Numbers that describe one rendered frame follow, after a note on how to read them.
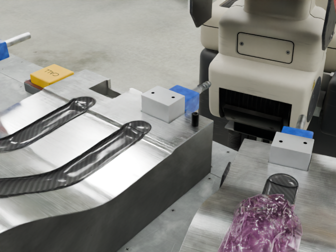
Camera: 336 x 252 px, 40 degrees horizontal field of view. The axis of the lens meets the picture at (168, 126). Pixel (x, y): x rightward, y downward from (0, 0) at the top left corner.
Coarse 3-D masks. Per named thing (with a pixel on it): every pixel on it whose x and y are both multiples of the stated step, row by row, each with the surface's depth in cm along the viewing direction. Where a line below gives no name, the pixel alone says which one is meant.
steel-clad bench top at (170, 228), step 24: (0, 72) 96; (24, 72) 96; (0, 96) 87; (24, 96) 87; (216, 144) 74; (216, 168) 68; (192, 192) 64; (168, 216) 60; (192, 216) 60; (144, 240) 56; (168, 240) 56
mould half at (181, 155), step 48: (48, 96) 69; (96, 96) 69; (48, 144) 59; (144, 144) 58; (192, 144) 60; (48, 192) 49; (96, 192) 51; (144, 192) 55; (0, 240) 40; (48, 240) 45; (96, 240) 51
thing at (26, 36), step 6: (18, 36) 76; (24, 36) 76; (30, 36) 77; (0, 42) 72; (6, 42) 74; (12, 42) 75; (18, 42) 76; (0, 48) 72; (6, 48) 73; (0, 54) 72; (6, 54) 73
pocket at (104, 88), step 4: (104, 80) 73; (108, 80) 73; (96, 84) 72; (100, 84) 73; (104, 84) 73; (108, 84) 74; (88, 88) 71; (92, 88) 72; (96, 88) 72; (100, 88) 73; (104, 88) 74; (108, 88) 74; (112, 88) 74; (100, 92) 73; (104, 92) 74; (108, 92) 74; (112, 92) 74; (116, 92) 73; (120, 92) 73; (108, 96) 74; (112, 96) 74; (116, 96) 73
